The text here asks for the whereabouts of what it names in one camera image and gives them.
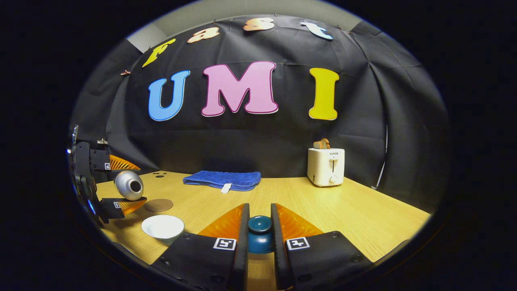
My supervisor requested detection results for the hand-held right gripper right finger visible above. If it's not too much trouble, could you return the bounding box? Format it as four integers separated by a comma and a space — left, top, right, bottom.
271, 203, 374, 291

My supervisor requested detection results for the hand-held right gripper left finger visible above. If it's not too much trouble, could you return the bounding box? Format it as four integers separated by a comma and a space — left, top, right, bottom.
151, 203, 250, 291

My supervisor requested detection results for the silver water bottle green label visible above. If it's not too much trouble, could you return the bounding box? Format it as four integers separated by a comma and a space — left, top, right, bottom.
114, 170, 144, 201

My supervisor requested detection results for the blue teacup lid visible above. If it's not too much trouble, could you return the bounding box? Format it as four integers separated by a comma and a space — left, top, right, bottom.
247, 215, 276, 254

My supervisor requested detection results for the round brown coaster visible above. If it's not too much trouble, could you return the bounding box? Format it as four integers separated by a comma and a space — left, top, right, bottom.
145, 198, 174, 213

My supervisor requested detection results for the white teacup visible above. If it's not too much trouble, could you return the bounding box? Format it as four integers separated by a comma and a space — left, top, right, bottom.
141, 215, 185, 246

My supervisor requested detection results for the folded blue towel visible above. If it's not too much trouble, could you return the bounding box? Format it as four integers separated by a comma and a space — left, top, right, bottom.
183, 170, 262, 192

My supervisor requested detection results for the white toaster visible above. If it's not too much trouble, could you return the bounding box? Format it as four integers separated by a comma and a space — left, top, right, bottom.
307, 148, 345, 187

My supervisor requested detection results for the black backdrop cloth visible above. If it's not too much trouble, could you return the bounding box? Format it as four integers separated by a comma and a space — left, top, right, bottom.
71, 14, 451, 211

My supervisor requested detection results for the white cable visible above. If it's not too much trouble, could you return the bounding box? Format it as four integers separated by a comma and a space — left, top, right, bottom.
372, 124, 388, 190

